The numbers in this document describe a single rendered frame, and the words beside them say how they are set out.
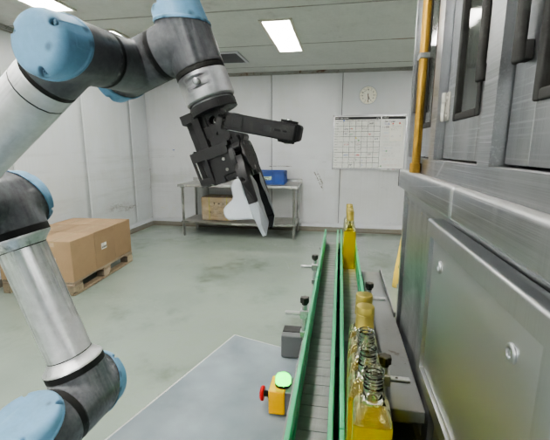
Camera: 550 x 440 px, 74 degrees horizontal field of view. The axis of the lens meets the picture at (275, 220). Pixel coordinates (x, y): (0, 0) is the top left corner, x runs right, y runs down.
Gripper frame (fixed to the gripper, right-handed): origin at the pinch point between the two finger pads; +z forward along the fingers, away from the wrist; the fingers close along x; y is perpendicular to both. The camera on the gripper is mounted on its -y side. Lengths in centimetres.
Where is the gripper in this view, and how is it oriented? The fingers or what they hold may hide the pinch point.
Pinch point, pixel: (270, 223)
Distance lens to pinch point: 57.2
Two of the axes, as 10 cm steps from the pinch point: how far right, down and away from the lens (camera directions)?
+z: 3.4, 9.3, 1.3
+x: -1.6, 1.9, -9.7
